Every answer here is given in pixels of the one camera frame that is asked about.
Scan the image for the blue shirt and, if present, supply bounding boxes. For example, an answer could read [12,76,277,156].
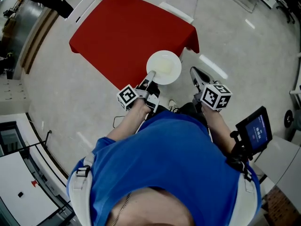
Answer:
[66,110,262,226]

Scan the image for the white locker cabinet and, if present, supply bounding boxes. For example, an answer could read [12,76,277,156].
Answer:
[0,79,31,109]

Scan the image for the person's right forearm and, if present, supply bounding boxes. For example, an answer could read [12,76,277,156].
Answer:
[202,105,237,155]

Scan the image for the gold neck chain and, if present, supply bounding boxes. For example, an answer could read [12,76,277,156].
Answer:
[110,192,133,226]

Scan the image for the grey desk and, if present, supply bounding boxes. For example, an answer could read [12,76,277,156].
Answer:
[255,135,301,200]

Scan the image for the white round plate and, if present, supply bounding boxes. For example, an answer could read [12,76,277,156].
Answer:
[146,50,182,86]

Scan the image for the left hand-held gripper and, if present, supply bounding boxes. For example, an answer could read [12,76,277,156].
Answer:
[117,70,161,114]

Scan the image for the brick red mat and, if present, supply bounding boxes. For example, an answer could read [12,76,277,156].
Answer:
[263,186,301,226]

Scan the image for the black round disc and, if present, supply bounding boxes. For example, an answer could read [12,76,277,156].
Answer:
[284,109,294,128]

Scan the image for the black wire loop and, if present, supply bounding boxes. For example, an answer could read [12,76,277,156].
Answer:
[112,115,126,129]

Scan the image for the person's left forearm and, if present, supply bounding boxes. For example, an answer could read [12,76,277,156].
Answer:
[107,99,151,142]

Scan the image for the black handheld screen device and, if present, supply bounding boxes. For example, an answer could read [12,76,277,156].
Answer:
[235,106,273,154]

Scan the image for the white shoe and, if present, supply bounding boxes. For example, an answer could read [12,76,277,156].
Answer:
[168,99,179,113]

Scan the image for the black metal railing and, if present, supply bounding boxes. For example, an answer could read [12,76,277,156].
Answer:
[0,130,76,221]

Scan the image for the white shoulder strap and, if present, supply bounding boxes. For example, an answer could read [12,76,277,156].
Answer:
[238,173,257,226]
[68,152,95,226]

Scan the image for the clear chair white seat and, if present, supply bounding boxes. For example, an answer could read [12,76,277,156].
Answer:
[159,0,200,24]

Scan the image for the black strap buckle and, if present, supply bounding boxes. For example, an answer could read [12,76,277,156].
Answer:
[75,165,91,178]

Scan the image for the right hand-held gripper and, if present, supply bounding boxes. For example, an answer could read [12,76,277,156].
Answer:
[190,66,233,113]

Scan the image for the black trousers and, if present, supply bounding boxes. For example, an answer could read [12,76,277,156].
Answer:
[159,102,207,124]

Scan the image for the red tablecloth table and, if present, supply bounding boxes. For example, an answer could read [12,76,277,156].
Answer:
[69,0,200,91]

